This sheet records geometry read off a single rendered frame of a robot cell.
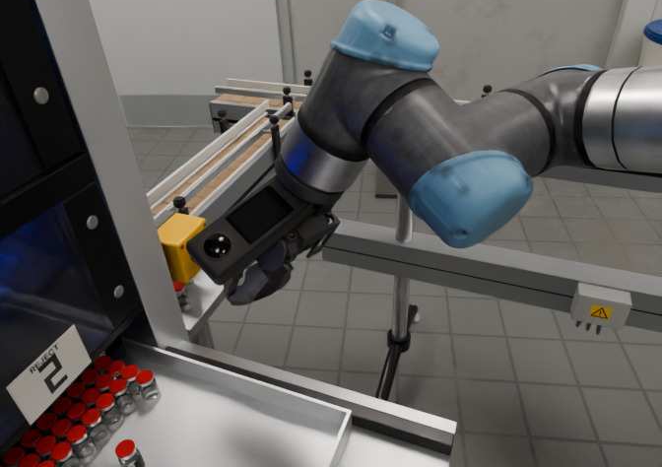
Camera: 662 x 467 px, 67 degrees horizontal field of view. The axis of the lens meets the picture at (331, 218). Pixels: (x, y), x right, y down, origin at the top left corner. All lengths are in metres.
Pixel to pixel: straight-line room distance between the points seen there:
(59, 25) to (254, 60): 2.91
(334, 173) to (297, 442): 0.35
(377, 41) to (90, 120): 0.32
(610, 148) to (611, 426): 1.52
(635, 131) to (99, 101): 0.48
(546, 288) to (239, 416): 0.99
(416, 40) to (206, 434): 0.51
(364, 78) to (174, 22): 3.17
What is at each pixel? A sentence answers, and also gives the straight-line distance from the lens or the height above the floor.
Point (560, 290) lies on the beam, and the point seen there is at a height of 0.50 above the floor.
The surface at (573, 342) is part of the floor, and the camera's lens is 2.06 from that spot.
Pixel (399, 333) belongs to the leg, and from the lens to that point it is 1.71.
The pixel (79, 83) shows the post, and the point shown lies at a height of 1.28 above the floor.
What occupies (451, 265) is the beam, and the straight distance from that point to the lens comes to 1.45.
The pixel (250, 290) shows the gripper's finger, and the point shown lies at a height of 1.07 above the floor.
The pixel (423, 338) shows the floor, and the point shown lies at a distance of 1.94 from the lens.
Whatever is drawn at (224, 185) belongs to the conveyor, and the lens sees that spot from 1.02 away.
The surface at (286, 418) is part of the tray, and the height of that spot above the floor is 0.88.
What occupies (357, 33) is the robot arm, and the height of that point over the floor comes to 1.34.
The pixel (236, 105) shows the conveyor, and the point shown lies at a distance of 1.40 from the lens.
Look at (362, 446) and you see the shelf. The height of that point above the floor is 0.88.
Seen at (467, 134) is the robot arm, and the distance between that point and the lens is 0.35.
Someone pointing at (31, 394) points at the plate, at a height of 1.02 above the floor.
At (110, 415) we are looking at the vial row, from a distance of 0.70.
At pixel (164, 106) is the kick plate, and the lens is 3.76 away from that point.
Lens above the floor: 1.43
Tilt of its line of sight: 35 degrees down
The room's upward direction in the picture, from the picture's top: 3 degrees counter-clockwise
